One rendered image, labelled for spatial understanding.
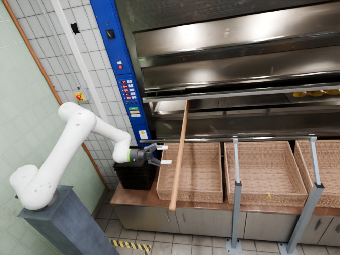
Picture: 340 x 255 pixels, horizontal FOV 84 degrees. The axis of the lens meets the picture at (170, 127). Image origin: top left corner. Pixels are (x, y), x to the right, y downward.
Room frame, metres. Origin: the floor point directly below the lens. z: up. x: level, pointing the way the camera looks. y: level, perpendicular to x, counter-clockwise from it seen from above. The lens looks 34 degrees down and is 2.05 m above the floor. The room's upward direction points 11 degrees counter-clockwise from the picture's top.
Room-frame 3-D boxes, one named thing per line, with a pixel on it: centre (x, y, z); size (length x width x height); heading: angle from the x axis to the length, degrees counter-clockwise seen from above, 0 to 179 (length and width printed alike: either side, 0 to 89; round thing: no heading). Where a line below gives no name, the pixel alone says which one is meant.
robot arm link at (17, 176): (0.74, 0.78, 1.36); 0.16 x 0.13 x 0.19; 42
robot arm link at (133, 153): (1.01, 0.27, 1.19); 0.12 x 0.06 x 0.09; 166
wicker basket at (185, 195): (1.20, -0.11, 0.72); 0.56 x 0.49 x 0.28; 74
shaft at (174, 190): (1.36, -0.15, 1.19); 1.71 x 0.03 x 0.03; 165
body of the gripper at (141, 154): (0.98, 0.20, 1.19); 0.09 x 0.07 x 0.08; 76
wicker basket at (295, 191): (1.04, -0.68, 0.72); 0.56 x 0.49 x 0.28; 75
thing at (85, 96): (1.65, 0.73, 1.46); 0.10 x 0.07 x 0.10; 75
